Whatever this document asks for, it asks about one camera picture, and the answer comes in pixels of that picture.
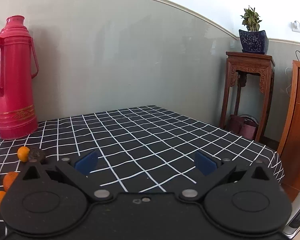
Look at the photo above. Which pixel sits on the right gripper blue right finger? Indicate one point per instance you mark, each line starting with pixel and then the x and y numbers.
pixel 204 164

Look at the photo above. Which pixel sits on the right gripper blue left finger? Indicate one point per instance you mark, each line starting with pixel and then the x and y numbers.
pixel 87 163

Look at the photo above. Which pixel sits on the dark brown round fruit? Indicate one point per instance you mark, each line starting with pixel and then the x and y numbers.
pixel 36 155

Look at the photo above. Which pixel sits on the small orange kumquat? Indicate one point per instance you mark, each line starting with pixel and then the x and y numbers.
pixel 23 153

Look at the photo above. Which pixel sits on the large orange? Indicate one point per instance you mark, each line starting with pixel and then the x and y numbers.
pixel 8 180

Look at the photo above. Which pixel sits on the pink bag under stand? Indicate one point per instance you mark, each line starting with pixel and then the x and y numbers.
pixel 243 125

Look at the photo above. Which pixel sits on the black white checkered tablecloth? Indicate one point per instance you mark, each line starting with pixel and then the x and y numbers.
pixel 142 149

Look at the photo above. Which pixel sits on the wooden cabinet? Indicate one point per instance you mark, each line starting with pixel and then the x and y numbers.
pixel 289 146

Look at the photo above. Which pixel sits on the carved wooden plant stand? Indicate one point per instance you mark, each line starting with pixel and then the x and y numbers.
pixel 249 83

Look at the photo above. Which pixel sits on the red thermos flask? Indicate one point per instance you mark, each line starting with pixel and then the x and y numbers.
pixel 17 57

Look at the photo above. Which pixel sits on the blue patterned flower pot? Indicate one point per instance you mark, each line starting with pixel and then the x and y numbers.
pixel 254 42

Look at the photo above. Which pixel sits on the green potted plant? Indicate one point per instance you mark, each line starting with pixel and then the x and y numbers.
pixel 251 19

